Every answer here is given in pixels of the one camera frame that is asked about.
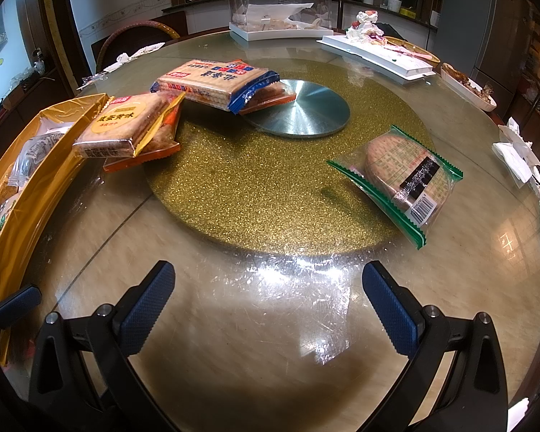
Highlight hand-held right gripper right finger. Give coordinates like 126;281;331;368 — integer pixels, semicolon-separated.
360;260;518;432

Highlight crumpled white tissue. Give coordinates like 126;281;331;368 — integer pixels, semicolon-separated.
103;41;165;73

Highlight white rectangular tray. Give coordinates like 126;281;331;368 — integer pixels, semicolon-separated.
316;35;437;86

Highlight gold cardboard box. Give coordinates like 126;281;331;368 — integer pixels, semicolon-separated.
0;92;113;367

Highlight clear plastic wrap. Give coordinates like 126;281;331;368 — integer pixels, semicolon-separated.
76;72;105;89

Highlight green-edged round cracker packet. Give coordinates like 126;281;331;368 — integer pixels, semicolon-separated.
326;125;464;251

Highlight round metal disc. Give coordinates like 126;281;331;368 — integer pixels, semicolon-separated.
243;78;351;138

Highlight white snack packet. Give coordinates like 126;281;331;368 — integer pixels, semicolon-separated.
6;121;79;188

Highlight yellow label cracker packet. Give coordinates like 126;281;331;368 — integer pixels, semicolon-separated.
72;92;186;159

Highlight white bowl with scraps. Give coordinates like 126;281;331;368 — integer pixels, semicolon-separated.
441;63;498;113

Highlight rattan rim chair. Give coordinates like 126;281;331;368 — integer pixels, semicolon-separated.
94;11;183;73

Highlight white tissues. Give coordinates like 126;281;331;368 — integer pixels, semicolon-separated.
492;117;540;190

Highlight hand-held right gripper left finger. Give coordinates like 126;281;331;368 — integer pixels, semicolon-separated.
27;260;181;432

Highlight gold glitter turntable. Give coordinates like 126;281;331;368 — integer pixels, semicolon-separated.
144;69;437;253

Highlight blue cracker packet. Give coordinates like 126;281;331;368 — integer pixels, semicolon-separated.
149;58;280;114

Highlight grey refrigerator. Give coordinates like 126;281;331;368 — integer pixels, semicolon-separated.
432;0;530;86

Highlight crumpled tissue pile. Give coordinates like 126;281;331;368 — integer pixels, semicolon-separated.
346;9;381;42

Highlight wicker basket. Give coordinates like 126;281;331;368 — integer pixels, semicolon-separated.
382;35;442;66

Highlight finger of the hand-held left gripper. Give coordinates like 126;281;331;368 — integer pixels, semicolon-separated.
0;284;43;330

